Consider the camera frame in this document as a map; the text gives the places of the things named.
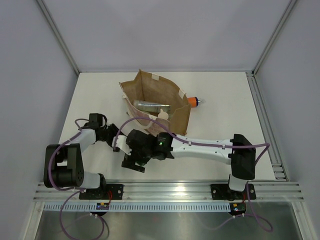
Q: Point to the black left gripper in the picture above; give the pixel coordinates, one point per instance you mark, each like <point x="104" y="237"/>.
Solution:
<point x="114" y="129"/>

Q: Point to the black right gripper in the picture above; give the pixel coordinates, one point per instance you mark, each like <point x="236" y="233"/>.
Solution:
<point x="129" y="161"/>

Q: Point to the beige pump bottle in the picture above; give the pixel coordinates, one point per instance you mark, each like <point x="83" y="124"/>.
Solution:
<point x="163" y="115"/>

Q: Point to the green dish soap bottle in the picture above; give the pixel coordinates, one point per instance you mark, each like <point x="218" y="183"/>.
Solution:
<point x="141" y="164"/>

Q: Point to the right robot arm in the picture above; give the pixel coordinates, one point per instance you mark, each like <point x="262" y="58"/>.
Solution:
<point x="237" y="152"/>

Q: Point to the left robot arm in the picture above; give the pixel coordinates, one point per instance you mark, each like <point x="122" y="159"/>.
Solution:
<point x="64" y="168"/>

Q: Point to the brown canvas tote bag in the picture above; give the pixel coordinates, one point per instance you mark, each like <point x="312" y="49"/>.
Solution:
<point x="155" y="97"/>

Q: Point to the orange spray bottle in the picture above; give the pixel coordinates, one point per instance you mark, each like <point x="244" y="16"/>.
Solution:
<point x="195" y="101"/>

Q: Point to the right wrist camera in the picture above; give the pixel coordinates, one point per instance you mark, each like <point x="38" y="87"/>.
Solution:
<point x="119" y="144"/>

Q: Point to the aluminium front rail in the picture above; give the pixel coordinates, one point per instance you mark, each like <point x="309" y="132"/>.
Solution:
<point x="266" y="191"/>

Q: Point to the aluminium rail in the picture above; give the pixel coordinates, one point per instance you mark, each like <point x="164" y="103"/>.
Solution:
<point x="266" y="191"/>
<point x="279" y="169"/>

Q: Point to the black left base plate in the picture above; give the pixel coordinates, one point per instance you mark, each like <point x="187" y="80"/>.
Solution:
<point x="105" y="192"/>

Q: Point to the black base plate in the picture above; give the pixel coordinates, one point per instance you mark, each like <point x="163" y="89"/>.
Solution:
<point x="105" y="192"/>
<point x="221" y="191"/>

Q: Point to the white slotted cable duct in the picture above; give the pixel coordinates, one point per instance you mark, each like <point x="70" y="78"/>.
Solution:
<point x="140" y="207"/>

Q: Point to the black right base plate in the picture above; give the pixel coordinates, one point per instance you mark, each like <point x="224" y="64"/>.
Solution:
<point x="221" y="191"/>

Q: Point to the left aluminium frame post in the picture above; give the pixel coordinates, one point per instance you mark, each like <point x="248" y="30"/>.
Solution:
<point x="41" y="4"/>

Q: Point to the aluminium frame post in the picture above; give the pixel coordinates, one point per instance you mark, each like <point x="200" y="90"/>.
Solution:
<point x="41" y="4"/>
<point x="275" y="34"/>

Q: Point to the right side aluminium rail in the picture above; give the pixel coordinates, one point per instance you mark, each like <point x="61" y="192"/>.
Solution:
<point x="279" y="169"/>

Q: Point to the right aluminium frame post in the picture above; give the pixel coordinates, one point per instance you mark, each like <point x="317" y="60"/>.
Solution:
<point x="275" y="34"/>

